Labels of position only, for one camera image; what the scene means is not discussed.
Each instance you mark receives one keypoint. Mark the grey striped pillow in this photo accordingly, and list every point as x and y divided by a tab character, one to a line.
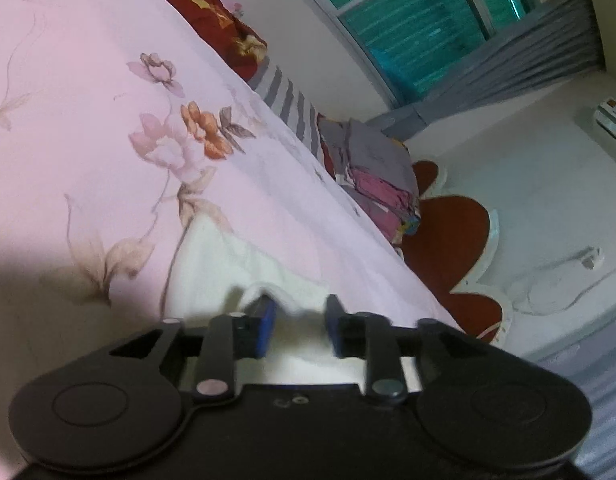
293	105

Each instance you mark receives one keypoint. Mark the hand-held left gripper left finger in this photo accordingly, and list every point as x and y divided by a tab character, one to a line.
264	327

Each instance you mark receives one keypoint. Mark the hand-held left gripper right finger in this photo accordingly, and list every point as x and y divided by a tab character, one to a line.
333	327

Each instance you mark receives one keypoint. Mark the red gold patterned pillow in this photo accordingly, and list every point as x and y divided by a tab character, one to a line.
203	15

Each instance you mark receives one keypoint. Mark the white air conditioner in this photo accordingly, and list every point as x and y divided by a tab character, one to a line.
612	120

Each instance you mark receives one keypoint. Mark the grey lace curtain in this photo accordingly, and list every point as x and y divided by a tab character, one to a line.
602	370

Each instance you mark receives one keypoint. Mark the pile of folded clothes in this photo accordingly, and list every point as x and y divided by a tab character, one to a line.
372	170

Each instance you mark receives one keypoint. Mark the red and white headboard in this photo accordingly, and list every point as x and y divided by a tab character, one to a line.
447	240

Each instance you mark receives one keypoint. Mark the grey window curtain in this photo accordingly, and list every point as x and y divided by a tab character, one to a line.
512	55

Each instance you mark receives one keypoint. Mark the green glass window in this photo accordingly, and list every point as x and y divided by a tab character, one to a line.
417	25

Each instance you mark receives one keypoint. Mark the pink floral bed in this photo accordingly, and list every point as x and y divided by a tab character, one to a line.
98	110

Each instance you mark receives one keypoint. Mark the white wall charger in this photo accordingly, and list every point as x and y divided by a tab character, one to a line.
591	258

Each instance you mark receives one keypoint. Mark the white knit sweater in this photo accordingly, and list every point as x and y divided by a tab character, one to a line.
223	260

